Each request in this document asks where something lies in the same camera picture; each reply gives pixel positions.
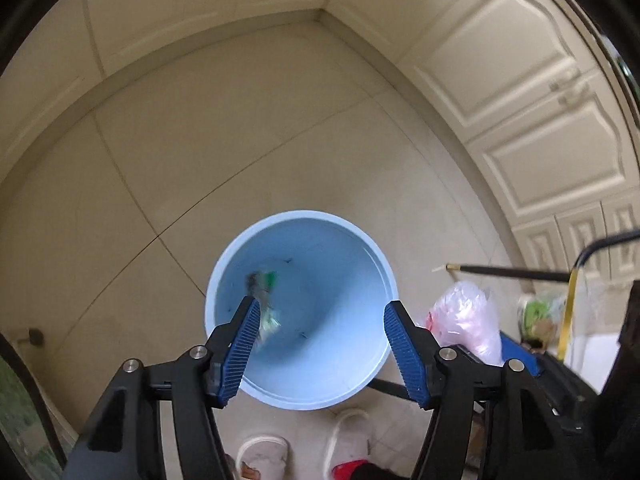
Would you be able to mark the light blue trash bin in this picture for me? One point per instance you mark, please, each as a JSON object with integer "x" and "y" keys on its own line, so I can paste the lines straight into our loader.
{"x": 331, "y": 284}

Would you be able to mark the white slipper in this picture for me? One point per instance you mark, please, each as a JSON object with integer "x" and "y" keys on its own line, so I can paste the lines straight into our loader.
{"x": 348, "y": 445}
{"x": 262, "y": 458}

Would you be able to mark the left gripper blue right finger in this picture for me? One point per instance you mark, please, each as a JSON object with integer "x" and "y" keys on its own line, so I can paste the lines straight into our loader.
{"x": 414, "y": 350}

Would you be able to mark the black chair frame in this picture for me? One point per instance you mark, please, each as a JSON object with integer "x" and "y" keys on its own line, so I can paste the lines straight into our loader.
{"x": 569, "y": 278}

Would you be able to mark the pink plastic bag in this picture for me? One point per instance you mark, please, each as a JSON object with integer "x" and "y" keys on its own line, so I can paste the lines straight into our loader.
{"x": 466, "y": 316}

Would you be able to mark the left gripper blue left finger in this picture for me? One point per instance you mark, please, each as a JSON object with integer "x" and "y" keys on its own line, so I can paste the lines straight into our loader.
{"x": 230, "y": 346}

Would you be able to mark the cream lower cabinets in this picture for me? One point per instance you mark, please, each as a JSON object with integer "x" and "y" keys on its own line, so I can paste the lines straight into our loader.
{"x": 532, "y": 90}

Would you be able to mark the white slipper right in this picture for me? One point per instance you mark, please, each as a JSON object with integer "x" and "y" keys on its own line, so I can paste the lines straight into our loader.
{"x": 348, "y": 445}

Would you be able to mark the white slipper left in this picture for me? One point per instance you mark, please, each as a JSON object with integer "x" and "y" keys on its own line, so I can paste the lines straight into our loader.
{"x": 262, "y": 458}

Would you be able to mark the falling green wrapper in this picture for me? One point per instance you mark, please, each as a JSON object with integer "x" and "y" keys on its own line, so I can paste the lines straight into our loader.
{"x": 260, "y": 285}

